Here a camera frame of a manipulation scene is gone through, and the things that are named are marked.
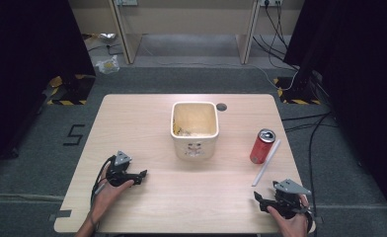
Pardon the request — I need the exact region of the crumpled clear plastic bag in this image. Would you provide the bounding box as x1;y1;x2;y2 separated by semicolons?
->
95;54;120;75

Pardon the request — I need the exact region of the black curtain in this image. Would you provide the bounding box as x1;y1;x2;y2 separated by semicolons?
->
283;0;387;226
0;0;97;174

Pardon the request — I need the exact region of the black stand base striped tape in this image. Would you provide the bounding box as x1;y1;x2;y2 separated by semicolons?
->
46;74;97;107
273;76;323;106

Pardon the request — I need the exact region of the black floor cable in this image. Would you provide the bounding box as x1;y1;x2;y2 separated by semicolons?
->
252;34;299;72
264;3;291;52
280;112;340;132

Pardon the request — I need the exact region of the white floor cable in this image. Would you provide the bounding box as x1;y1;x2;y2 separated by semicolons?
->
138;42;298;92

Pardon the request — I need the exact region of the crumpled silver foil bag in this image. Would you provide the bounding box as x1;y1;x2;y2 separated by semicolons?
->
97;32;117;43

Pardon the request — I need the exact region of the cream square bin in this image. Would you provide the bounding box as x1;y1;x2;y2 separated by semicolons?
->
170;101;220;162

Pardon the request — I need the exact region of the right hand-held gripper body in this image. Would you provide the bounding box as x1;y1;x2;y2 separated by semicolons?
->
266;178;313;221

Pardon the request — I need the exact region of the white straw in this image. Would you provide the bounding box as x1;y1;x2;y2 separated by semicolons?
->
251;138;281;188

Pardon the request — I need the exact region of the person's right hand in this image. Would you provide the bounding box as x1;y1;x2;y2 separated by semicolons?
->
267;194;315;237

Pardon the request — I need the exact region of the person's left hand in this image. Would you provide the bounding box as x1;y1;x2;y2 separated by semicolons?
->
89;163;135;225

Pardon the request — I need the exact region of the red drink can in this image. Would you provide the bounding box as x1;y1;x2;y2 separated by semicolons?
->
249;128;277;165

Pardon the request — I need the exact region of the left hand-held gripper black cable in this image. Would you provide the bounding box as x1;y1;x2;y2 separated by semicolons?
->
90;155;117;211

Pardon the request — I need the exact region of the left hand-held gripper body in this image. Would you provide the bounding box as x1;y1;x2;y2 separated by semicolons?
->
105;150;140;188

